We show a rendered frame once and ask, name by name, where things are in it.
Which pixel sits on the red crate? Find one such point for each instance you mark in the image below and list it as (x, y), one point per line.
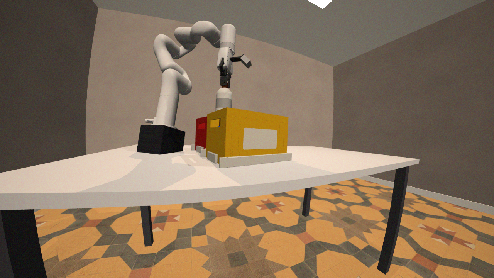
(201, 131)

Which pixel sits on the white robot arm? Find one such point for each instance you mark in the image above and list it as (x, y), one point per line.
(175, 80)

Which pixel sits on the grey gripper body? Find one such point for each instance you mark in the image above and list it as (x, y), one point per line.
(226, 53)

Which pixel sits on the white bottle with grey label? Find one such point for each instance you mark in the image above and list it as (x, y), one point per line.
(223, 98)

